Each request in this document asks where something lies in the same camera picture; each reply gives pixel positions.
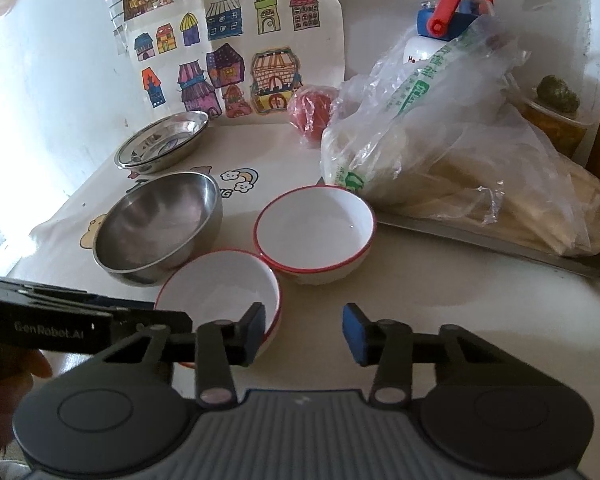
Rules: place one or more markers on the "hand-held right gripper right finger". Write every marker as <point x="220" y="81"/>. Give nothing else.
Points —
<point x="355" y="334"/>

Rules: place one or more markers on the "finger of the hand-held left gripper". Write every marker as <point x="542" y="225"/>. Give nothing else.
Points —
<point x="150" y="319"/>

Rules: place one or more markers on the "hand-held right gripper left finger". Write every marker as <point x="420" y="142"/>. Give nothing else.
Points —
<point x="255" y="332"/>

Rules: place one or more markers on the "white red-rimmed bowl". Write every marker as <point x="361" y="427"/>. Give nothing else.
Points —
<point x="215" y="285"/>
<point x="310" y="230"/>

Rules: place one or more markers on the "stainless steel bowl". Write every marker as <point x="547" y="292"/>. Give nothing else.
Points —
<point x="155" y="225"/>

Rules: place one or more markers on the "stainless steel plate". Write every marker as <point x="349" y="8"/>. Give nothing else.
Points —
<point x="154" y="172"/>
<point x="145" y="168"/>
<point x="165" y="135"/>

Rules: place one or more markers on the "person's left hand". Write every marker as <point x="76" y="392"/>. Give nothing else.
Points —
<point x="37" y="366"/>

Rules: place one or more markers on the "clear plastic bag of noodles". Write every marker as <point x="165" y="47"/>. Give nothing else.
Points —
<point x="430" y="150"/>

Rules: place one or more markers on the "red fruit in clear bag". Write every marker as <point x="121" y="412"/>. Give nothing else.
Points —
<point x="310" y="110"/>

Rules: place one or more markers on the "metal tray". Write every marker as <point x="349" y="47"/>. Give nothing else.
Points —
<point x="585" y="266"/>

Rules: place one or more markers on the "clear plastic food container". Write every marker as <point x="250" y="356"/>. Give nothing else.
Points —
<point x="555" y="131"/>

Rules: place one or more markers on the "colourful houses drawing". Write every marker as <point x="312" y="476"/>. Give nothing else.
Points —
<point x="275" y="35"/>

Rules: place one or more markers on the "green lumpy object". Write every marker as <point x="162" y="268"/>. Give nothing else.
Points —
<point x="557" y="92"/>

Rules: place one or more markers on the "white bottle with blue lid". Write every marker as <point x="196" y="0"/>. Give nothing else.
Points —
<point x="445" y="15"/>

